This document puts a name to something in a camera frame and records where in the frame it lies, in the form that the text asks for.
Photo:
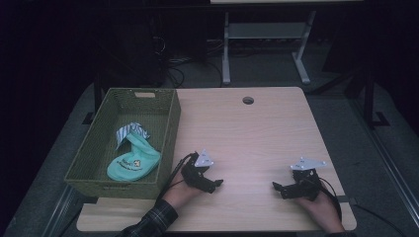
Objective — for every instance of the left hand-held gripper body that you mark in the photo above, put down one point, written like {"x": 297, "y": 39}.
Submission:
{"x": 192, "y": 173}

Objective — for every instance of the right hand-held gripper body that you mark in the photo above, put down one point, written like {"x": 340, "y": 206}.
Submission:
{"x": 306, "y": 184}

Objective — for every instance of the mint green baby garment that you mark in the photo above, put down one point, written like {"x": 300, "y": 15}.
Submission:
{"x": 135, "y": 163}

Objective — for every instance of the green woven basket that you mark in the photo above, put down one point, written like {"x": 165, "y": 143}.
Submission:
{"x": 99, "y": 154}

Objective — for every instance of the person's left hand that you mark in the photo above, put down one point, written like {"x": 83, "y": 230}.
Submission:
{"x": 179, "y": 196}

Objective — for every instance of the person's right hand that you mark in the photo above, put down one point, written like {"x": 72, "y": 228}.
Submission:
{"x": 324, "y": 212}

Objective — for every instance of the grey tape strip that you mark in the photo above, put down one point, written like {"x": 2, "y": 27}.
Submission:
{"x": 346, "y": 200}

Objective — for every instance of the black metal stand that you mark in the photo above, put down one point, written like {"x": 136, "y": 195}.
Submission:
{"x": 369, "y": 98}

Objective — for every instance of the dark bulky equipment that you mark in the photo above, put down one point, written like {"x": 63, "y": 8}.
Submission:
{"x": 138, "y": 52}

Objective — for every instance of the metal floor rail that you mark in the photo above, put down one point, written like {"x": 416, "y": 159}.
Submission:
{"x": 59, "y": 210}
{"x": 395, "y": 184}

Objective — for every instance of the grey metal frame desk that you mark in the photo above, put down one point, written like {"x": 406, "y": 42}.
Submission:
{"x": 263, "y": 30}

